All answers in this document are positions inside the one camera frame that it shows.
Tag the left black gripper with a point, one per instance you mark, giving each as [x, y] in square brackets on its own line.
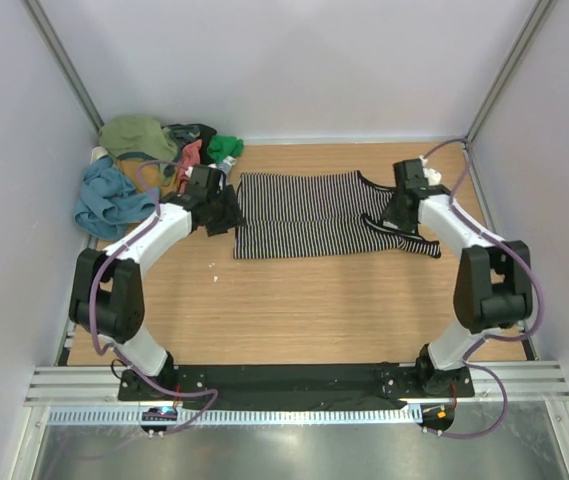
[233, 216]

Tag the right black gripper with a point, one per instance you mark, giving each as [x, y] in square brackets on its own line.
[408, 225]

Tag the black white striped tank top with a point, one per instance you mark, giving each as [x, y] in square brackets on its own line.
[289, 216]

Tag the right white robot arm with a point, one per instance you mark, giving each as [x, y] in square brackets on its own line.
[493, 290]

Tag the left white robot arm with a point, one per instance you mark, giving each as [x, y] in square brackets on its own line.
[107, 298]

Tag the blue white striped tank top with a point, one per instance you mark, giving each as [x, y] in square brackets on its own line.
[227, 164]

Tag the bright green tank top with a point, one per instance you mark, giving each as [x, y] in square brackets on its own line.
[221, 146]

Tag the salmon pink tank top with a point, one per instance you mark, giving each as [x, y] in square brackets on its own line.
[190, 157]

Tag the mustard yellow tank top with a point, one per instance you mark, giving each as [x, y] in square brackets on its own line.
[140, 176]

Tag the light blue tank top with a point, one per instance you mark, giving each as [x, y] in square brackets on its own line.
[100, 211]

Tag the olive green tank top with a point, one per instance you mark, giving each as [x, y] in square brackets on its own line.
[137, 134]

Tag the white paper scraps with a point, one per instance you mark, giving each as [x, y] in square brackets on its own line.
[212, 266]

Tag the white tray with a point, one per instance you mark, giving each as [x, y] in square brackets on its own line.
[98, 153]

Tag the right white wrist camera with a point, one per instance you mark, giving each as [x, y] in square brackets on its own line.
[433, 176]

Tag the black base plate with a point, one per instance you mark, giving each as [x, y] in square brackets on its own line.
[321, 387]

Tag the slotted cable duct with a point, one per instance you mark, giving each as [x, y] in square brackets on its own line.
[166, 416]

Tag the aluminium frame rail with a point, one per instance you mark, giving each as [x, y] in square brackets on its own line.
[526, 380]

